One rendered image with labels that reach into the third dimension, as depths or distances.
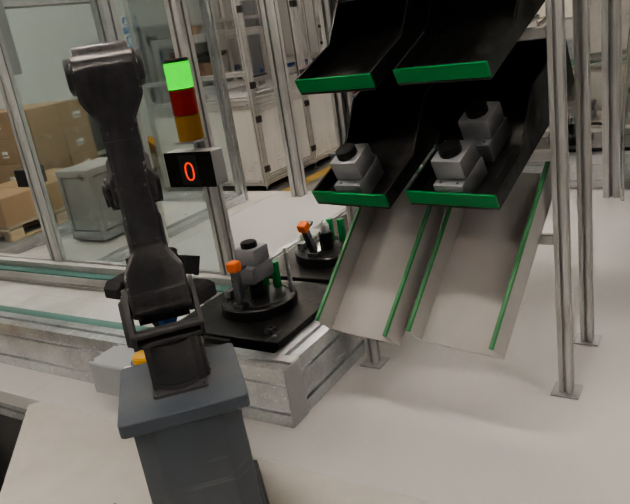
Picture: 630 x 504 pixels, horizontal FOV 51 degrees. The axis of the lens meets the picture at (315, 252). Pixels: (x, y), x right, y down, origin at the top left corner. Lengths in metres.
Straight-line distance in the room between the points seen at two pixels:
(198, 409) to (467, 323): 0.40
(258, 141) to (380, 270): 5.30
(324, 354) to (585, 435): 0.41
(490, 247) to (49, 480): 0.74
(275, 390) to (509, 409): 0.35
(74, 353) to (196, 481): 0.59
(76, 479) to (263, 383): 0.31
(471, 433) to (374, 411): 0.16
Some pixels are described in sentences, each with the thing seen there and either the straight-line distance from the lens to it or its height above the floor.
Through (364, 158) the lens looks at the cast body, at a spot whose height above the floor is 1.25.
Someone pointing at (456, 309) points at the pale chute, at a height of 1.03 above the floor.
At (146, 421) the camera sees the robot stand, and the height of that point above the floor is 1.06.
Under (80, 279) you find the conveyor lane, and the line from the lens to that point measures 1.72.
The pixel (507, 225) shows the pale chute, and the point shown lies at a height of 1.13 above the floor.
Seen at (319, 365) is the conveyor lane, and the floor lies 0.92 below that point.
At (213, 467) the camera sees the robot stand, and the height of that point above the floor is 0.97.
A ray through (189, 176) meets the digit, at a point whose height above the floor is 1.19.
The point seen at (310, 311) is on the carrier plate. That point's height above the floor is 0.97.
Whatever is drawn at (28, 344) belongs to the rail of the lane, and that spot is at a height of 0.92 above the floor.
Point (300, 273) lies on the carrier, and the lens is 1.34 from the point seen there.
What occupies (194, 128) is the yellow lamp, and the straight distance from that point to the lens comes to 1.33.
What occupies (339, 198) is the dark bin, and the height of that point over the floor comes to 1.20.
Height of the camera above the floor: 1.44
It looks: 19 degrees down
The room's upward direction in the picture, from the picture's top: 9 degrees counter-clockwise
